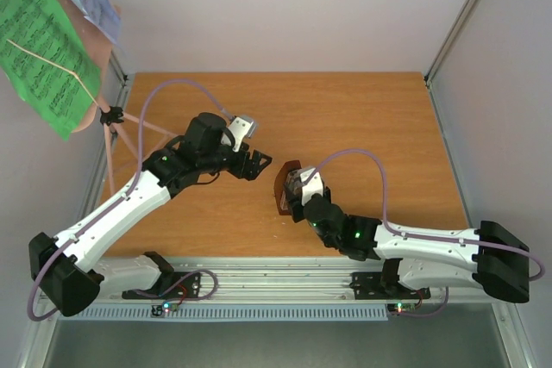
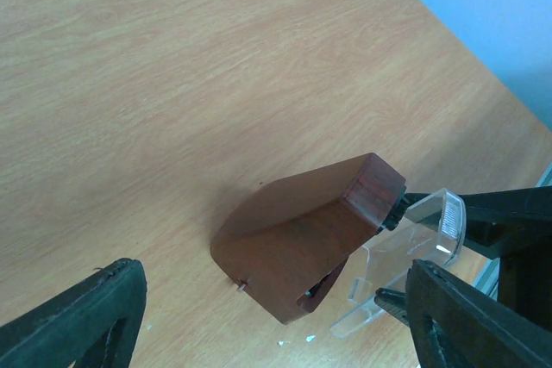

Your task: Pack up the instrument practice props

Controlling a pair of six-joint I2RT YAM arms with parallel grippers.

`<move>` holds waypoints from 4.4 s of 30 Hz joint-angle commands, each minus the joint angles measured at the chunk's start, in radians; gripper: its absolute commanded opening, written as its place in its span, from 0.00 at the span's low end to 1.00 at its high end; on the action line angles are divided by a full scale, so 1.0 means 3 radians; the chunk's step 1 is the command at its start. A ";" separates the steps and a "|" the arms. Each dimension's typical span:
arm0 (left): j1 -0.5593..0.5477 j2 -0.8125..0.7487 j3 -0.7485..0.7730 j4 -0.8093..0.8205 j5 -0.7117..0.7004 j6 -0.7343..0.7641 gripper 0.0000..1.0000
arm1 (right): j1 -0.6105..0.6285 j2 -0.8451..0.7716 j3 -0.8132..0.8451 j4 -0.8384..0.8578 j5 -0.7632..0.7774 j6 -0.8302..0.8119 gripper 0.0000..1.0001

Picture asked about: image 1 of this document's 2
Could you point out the pink music stand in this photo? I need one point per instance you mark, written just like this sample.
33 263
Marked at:
99 49

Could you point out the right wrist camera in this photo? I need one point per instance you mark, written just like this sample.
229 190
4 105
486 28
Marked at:
310 183

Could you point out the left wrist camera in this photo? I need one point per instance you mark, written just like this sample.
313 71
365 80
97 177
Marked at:
242 128

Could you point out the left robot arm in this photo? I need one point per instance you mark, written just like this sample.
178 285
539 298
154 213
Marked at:
69 267

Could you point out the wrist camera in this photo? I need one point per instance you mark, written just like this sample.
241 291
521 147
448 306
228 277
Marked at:
310 183
242 128

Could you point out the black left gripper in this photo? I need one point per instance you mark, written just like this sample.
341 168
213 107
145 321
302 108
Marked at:
254 170

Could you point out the grey slotted cable duct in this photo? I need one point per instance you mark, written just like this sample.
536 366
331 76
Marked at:
235 312

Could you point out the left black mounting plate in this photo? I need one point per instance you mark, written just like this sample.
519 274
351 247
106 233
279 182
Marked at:
185 286

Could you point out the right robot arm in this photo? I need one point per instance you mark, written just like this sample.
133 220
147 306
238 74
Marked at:
489 257

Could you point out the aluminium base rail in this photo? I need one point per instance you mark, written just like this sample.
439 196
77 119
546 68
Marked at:
267 280

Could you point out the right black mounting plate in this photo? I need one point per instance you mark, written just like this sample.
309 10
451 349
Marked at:
367 286

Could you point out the green sheet music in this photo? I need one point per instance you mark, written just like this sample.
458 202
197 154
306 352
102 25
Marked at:
46 62

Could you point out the brown wooden metronome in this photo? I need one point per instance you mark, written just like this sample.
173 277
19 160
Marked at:
287 177

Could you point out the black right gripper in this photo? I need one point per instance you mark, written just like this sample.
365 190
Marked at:
293 202

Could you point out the black mounting plate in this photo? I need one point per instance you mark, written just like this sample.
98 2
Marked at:
367 286
185 286

